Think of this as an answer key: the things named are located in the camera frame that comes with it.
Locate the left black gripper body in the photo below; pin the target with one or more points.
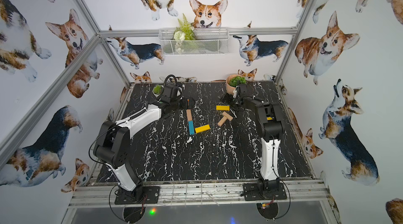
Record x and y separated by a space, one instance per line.
186 102

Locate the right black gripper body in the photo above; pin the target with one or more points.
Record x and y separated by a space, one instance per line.
234 101

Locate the natural wood block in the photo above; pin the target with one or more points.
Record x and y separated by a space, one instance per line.
222 121
226 115
189 115

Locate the long teal block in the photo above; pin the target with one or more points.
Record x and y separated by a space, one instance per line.
191 127

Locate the yellow block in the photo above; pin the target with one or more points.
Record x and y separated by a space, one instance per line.
222 107
202 128

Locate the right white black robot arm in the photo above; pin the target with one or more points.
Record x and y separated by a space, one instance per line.
269 126

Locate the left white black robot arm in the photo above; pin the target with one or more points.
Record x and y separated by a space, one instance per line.
112 146

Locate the small white plant pot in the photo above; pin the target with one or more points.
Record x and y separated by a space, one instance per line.
157 90

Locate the terracotta plant pot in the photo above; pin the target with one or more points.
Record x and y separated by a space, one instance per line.
233 81

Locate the green fern with white flower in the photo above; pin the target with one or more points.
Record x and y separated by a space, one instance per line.
184 36

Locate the white wire wall basket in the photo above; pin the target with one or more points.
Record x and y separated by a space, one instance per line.
209 42

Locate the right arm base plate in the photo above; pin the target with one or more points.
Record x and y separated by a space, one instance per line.
264 192

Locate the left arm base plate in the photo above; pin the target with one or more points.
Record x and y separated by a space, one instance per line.
141 194

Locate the aluminium front rail frame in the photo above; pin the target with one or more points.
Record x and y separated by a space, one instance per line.
204 193

